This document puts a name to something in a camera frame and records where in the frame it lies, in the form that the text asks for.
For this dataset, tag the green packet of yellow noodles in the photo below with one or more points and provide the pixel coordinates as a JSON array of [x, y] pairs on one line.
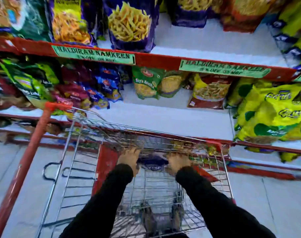
[[170, 84]]

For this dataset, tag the pile of yellow green packets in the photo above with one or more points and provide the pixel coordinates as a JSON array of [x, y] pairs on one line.
[[272, 113]]

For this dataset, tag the red and white store shelf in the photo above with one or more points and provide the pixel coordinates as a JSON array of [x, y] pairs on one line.
[[200, 113]]

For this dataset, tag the person's left hand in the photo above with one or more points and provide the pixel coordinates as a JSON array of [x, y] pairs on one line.
[[128, 159]]

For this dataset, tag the person's left fingers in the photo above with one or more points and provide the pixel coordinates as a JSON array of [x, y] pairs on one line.
[[130, 151]]

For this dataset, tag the person's left forearm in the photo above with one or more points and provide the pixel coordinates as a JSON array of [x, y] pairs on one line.
[[101, 203]]

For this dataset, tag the dark blue snack packet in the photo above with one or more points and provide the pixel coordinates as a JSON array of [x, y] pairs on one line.
[[153, 163]]

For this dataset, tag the maroon snack packet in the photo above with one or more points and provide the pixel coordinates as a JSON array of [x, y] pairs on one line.
[[73, 92]]

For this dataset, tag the person's right shoe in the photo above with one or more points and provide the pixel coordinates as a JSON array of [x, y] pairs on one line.
[[177, 215]]

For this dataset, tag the red and orange snack packet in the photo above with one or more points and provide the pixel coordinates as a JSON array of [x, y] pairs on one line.
[[244, 12]]

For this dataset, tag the person's right hand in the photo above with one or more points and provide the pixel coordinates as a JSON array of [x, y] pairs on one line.
[[178, 163]]

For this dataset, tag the yellow and purple snack packet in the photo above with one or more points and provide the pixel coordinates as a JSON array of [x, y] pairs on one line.
[[70, 22]]

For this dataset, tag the red and yellow snack packet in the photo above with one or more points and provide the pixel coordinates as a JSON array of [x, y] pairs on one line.
[[210, 91]]

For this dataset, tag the dark green snack packet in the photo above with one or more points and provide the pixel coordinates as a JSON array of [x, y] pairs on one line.
[[29, 17]]

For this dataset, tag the green packet with red logo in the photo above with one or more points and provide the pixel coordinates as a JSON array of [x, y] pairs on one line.
[[145, 83]]

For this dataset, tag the person's left shoe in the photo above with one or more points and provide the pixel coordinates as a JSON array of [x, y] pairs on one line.
[[150, 219]]

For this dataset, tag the bright green snack packet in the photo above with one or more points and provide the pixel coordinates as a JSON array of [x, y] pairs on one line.
[[29, 81]]

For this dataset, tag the purple packet of yellow sticks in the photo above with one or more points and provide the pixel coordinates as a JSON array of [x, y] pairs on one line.
[[192, 9], [130, 24]]

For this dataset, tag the person's right fingers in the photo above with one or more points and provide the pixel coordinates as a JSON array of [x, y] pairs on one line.
[[175, 156]]

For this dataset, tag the person's right forearm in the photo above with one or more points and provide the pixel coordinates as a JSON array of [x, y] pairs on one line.
[[215, 203]]

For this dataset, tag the person's shoe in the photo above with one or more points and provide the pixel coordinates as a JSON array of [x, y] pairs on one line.
[[177, 215], [150, 219]]

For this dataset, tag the yellow packet with blue edge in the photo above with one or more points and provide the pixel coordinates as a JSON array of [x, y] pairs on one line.
[[288, 156]]

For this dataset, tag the green shelf label strip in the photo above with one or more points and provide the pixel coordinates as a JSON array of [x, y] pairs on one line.
[[223, 68], [93, 55]]

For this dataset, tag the row of lime green packets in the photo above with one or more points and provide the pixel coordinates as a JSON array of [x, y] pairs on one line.
[[293, 29]]

